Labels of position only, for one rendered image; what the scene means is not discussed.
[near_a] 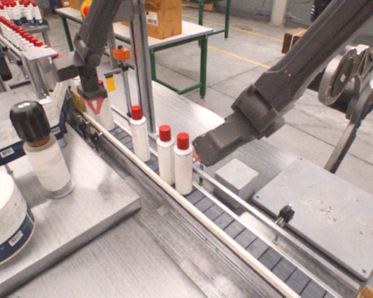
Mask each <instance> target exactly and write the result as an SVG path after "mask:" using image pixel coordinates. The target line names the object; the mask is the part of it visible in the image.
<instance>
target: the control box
mask: <svg viewBox="0 0 373 298"><path fill-rule="evenodd" d="M78 3H79V7H80V12H81V16H82V19H83V21H85V19H86V16H85V15H84V13H83V9H84V7H85V6H87V5H91V3H92V0H78ZM83 21H82V22H83ZM131 21H134V7H133V5H132V0H129V1H123V2H122V4H121V6H120V8H119V10H118V12H117V15H116V17H115V19H114V21H113V22H131Z"/></svg>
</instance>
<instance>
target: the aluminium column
mask: <svg viewBox="0 0 373 298"><path fill-rule="evenodd" d="M143 3H145V0H132V5H133V7H134V5H137V4H143ZM128 23H129V31H130V36H131V38H130V41H131V50H132V59H133V64H134V73H135V78H136V88H137V97H138V102H139V105H140V106H141V107H142V110H143V115H144V117H145V118H146V124H147V131H148V132H150V133H155V132H156V123H155V110H154V96H153V89H152V75H151V68H150V55H149V42H148V35H147V22H146V14H145V12H143V13H139V14H134V21H131V22H128ZM132 24H133V28H132ZM133 29H134V33H133ZM134 39H135V41H134ZM135 44H136V45H135ZM135 49H136V50H135ZM136 59H137V60H136ZM137 69H138V71H137ZM138 74H139V77H138ZM139 83H140V88H139ZM140 94H141V98H140ZM141 99H142V103H141Z"/></svg>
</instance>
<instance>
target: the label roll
mask: <svg viewBox="0 0 373 298"><path fill-rule="evenodd" d="M34 229H35V218H34V215H33V213H32V211H31V210H30V208H29V206H28V205H27V203H26V202H25V200H24V198H23V197H22V195H21V193H20V191H19V189H18V187H17V186H16V184H15V182H14V181H13V178H12V177H11V176H10V175H9V174H7V173H5V172H3V171H0V264H2V263H3V262H5V261H7V260H9V259H11V258H13V257H14V256H15V255H16V254H17V253H18V252H20V251H21V249H23V247H25V246H26V243H27V242H28V241H29V239H30V238H31V236H32V234H33V232H34Z"/></svg>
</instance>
